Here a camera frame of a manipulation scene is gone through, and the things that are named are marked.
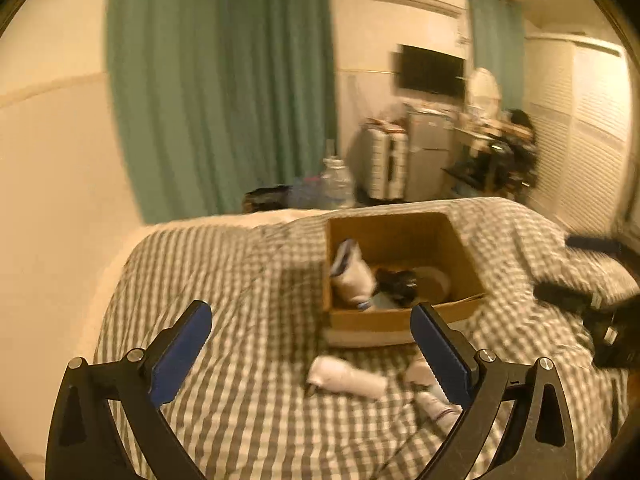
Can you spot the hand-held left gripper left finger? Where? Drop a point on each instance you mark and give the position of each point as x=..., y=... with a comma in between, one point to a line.
x=180, y=355

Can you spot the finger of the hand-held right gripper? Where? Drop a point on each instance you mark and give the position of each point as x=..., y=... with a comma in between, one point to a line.
x=562, y=296
x=592, y=245

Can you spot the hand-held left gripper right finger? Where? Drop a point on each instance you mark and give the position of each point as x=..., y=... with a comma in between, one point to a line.
x=440, y=355

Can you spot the small white sock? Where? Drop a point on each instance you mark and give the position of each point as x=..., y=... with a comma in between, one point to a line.
x=419, y=372

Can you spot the white sock with striped cuff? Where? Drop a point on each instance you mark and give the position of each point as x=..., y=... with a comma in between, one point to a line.
x=437, y=407

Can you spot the long white sock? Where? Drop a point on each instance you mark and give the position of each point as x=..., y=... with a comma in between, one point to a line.
x=347, y=381

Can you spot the brown cardboard box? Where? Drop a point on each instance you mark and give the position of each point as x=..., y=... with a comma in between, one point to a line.
x=395, y=240

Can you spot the white grey sock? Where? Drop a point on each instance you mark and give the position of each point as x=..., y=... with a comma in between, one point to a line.
x=434, y=280

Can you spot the light blue cloth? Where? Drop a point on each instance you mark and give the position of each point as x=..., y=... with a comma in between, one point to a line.
x=382, y=302

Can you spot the black sock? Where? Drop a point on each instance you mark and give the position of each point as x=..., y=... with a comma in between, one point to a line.
x=397, y=285

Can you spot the grey white checked blanket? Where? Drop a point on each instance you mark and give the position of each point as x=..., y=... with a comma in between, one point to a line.
x=260, y=310

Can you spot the white sock with blue band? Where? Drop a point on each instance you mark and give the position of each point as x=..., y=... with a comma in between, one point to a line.
x=352, y=280

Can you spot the dark bag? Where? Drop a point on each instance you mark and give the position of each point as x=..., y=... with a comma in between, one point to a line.
x=520, y=155

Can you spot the white louvred wardrobe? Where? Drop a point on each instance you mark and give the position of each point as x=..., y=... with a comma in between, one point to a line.
x=575, y=120

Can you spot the cluttered desk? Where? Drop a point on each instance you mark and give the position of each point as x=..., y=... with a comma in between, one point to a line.
x=482, y=135

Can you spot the dark patterned cloth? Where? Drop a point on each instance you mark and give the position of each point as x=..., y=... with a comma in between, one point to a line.
x=267, y=197

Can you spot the grey small fridge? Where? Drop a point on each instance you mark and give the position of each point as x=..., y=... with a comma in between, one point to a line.
x=430, y=150

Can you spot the white round fan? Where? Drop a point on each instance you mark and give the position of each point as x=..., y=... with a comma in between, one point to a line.
x=484, y=91

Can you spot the white ribbed suitcase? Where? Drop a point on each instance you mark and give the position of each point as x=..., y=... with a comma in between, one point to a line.
x=387, y=162

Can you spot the clear plastic water bottle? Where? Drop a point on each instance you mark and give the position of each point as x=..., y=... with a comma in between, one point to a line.
x=335, y=182

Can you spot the narrow green curtain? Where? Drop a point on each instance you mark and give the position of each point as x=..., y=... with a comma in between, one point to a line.
x=495, y=45

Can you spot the wide green curtain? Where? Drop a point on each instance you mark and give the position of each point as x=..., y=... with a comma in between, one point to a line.
x=220, y=90

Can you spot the black wall television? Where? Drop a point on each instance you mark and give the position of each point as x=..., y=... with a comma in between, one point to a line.
x=430, y=70

